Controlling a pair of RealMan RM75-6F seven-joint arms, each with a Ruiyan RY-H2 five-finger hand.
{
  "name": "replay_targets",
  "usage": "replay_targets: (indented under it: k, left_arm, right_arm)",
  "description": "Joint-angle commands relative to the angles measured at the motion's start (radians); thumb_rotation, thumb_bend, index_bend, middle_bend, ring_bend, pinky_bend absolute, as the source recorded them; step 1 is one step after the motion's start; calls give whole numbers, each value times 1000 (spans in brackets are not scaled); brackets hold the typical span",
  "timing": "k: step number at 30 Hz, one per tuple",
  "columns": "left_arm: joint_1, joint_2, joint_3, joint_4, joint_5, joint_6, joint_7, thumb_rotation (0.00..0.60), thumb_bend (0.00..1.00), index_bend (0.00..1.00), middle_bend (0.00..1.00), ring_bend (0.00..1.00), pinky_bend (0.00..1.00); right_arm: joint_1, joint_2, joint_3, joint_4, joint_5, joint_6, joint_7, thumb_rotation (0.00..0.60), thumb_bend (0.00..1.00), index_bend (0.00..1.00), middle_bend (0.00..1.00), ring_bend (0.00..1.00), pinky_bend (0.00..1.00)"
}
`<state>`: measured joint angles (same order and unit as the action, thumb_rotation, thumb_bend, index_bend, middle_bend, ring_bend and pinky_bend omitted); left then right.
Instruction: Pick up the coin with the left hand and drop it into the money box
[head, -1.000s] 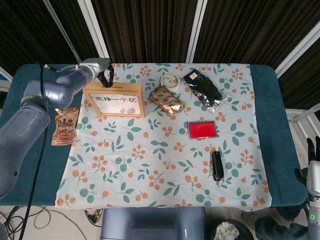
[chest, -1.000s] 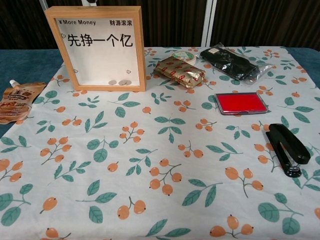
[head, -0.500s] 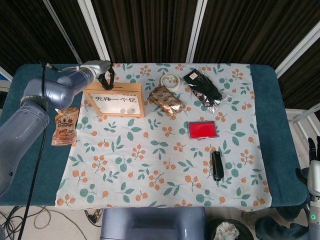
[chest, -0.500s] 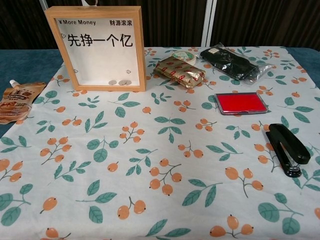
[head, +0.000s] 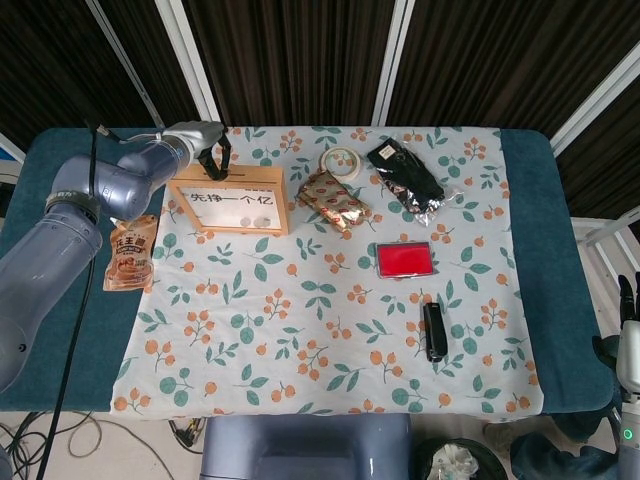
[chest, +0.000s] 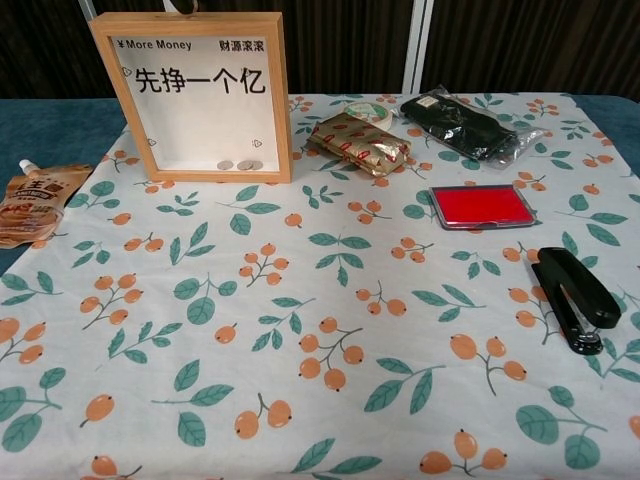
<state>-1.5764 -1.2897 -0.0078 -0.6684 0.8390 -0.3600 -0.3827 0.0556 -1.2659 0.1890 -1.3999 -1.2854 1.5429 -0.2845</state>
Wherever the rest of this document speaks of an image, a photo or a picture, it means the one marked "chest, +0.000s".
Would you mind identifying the gold red snack package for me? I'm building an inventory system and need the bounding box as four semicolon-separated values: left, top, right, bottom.
304;111;413;179

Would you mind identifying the white vertical frame post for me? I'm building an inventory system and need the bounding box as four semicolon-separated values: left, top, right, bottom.
401;0;436;94

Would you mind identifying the black item in plastic bag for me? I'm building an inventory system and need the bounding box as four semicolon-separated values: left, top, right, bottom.
399;86;550;172

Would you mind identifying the wooden frame coin bank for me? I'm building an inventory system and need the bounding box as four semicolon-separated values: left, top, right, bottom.
88;11;294;185

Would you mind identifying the red ink pad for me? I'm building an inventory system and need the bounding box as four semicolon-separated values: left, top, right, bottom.
429;183;539;232

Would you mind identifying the floral printed tablecloth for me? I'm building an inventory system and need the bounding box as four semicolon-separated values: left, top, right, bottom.
0;92;640;480

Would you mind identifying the brown spout pouch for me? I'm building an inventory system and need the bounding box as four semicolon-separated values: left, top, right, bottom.
0;159;96;250

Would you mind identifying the teal table cover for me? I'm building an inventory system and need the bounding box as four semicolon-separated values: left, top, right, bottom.
0;95;127;276

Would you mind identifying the beige tape roll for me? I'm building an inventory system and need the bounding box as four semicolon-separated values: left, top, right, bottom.
342;101;396;132

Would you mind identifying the black stapler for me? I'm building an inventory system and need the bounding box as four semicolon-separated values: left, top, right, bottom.
530;246;623;356

